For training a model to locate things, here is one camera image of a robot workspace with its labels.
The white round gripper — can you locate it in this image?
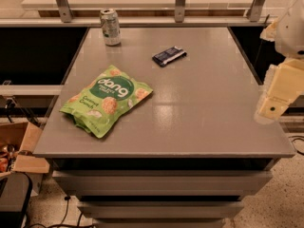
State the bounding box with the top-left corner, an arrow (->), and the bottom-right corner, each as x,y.
255,0 -> 304,124

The green rice chip bag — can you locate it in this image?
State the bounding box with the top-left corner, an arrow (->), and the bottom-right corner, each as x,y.
60,66 -> 153,139

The dark blue snack bar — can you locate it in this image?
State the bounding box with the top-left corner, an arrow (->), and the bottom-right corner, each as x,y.
152,47 -> 187,67

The grey drawer cabinet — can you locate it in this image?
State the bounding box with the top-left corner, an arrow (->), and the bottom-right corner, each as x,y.
35,28 -> 294,228

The silver soda can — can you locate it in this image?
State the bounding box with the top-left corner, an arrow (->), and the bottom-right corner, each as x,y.
100,9 -> 121,46

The brown cardboard box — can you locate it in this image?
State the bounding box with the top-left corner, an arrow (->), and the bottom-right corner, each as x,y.
0,121 -> 51,195

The metal railing frame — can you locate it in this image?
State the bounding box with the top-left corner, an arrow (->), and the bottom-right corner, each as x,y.
0,0 -> 275,28

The black floor cable right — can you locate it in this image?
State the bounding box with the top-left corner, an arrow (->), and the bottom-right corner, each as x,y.
288,134 -> 304,156

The black floor cable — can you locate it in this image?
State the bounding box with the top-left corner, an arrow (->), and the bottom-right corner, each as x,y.
25,195 -> 93,228
288,134 -> 304,156

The black floor cable left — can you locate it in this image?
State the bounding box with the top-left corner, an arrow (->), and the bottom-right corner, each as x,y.
25,195 -> 93,228

